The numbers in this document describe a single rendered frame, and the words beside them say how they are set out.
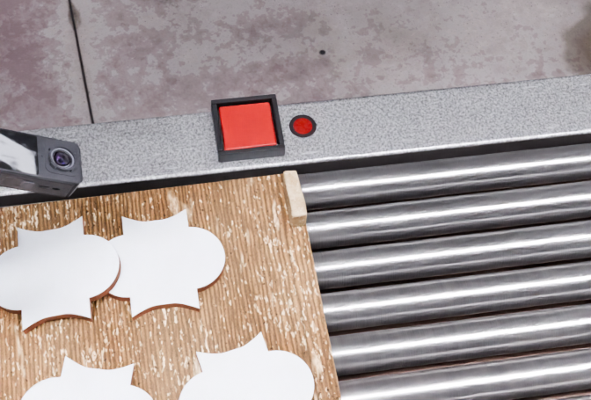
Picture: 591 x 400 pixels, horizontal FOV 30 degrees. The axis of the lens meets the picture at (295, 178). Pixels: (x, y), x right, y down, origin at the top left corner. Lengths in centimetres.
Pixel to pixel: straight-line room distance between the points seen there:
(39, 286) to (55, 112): 129
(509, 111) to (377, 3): 130
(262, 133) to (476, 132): 25
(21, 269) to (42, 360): 10
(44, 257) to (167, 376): 18
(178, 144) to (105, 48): 125
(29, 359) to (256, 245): 26
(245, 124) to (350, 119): 12
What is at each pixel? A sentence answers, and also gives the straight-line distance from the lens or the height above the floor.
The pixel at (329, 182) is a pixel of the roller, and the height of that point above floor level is 92.
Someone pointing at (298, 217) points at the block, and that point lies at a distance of 117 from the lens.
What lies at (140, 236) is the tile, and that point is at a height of 95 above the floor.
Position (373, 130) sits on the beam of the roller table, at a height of 92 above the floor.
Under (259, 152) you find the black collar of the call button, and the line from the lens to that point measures 125.
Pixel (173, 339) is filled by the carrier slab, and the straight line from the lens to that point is 114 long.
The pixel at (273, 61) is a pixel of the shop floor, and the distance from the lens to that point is 248.
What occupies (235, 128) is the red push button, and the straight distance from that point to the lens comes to 126.
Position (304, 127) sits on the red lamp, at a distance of 128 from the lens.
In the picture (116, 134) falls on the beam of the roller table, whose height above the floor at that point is 92.
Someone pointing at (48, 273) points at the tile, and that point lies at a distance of 116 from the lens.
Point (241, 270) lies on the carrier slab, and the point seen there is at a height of 94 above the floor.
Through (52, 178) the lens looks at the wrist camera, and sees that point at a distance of 96.
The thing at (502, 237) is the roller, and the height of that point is 92.
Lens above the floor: 199
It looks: 59 degrees down
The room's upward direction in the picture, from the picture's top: 6 degrees clockwise
